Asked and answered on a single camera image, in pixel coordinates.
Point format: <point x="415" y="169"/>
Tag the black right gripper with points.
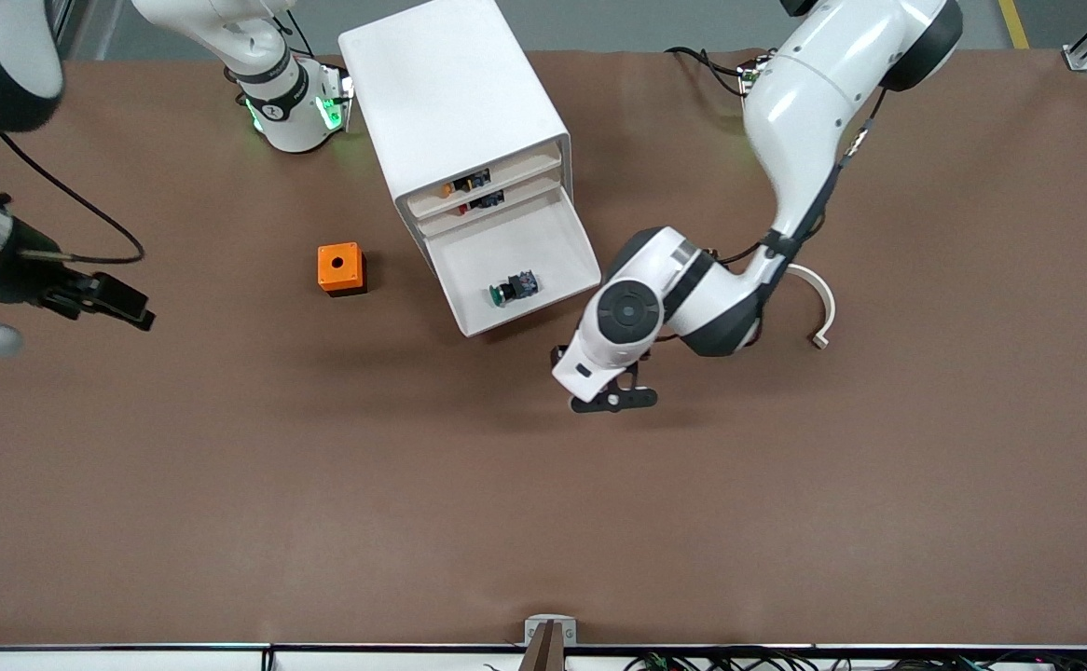
<point x="23" y="276"/>

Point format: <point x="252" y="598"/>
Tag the green push button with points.
<point x="511" y="289"/>

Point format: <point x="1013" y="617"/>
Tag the white plastic drawer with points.
<point x="525" y="174"/>
<point x="469" y="270"/>
<point x="529" y="191"/>

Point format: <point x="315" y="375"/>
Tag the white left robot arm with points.
<point x="804" y="112"/>

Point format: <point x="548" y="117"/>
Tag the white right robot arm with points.
<point x="264" y="56"/>

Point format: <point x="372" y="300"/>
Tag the red push button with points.
<point x="478" y="201"/>

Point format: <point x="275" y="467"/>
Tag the yellow push button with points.
<point x="455" y="185"/>

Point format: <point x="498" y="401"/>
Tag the white drawer cabinet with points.
<point x="450" y="84"/>

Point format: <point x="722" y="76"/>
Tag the brown table cover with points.
<point x="543" y="494"/>

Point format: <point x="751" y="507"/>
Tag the white semicircular pipe clamp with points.
<point x="828" y="303"/>

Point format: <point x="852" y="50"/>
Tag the yellow floor tape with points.
<point x="1014" y="23"/>

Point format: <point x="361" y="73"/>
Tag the orange button enclosure box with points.
<point x="338" y="266"/>

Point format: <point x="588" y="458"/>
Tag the grey metal bracket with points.
<point x="534" y="624"/>

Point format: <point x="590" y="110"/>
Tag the brown post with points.
<point x="545" y="648"/>

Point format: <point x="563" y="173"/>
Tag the white table edge rail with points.
<point x="133" y="657"/>

